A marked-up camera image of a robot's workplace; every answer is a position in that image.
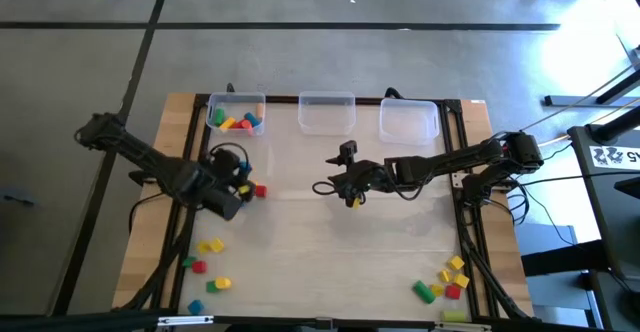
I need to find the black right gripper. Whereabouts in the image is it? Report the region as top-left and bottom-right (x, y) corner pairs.
(324, 139), (386, 210)

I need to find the clear plastic bin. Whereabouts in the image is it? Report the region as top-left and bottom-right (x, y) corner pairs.
(378, 97), (441, 147)
(205, 91), (267, 137)
(297, 90), (357, 137)

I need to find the black rig crossbar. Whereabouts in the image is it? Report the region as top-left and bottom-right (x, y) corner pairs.
(0, 309), (640, 332)

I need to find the black stand base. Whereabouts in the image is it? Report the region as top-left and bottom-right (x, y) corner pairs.
(543, 66), (640, 108)

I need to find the white printed label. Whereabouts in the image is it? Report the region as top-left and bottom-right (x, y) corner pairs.
(588, 145), (640, 168)

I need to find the black cart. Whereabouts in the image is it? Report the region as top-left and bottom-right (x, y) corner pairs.
(567, 105), (640, 279)

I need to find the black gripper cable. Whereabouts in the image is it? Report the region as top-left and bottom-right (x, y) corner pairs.
(311, 180), (346, 197)
(206, 142), (251, 173)

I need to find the black aluminium table frame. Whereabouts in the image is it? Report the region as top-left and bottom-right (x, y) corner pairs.
(112, 93), (535, 323)

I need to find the black cable bundle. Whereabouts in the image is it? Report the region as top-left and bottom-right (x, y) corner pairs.
(113, 191), (199, 313)
(457, 206), (534, 322)

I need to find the yellow floor cable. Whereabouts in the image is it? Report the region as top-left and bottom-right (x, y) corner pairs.
(494, 61), (640, 152)

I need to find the black floor cable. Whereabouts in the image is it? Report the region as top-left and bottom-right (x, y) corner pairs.
(519, 171), (640, 186)

